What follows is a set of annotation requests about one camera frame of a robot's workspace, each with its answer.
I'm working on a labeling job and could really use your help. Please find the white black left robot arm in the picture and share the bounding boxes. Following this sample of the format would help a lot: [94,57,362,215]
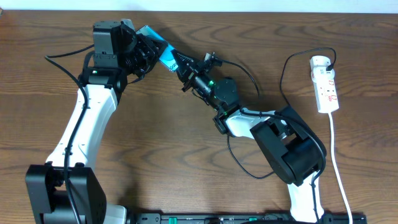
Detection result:
[25,19,167,223]

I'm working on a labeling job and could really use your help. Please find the silver Galaxy smartphone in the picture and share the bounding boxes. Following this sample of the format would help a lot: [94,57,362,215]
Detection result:
[136,25,178,72]

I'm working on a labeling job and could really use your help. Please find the white power strip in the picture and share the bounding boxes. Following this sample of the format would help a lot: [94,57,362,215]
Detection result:
[310,55,339,114]

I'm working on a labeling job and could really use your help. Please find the black charger cable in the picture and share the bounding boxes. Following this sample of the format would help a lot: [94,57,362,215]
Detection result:
[226,47,337,180]

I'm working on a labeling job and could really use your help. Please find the white power strip cord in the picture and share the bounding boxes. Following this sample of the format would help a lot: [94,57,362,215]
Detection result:
[327,112,354,224]

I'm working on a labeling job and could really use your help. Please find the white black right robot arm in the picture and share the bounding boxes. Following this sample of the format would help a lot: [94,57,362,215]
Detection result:
[171,50,326,223]

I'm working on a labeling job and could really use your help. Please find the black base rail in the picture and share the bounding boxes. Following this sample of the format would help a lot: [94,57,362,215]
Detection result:
[125,212,368,224]

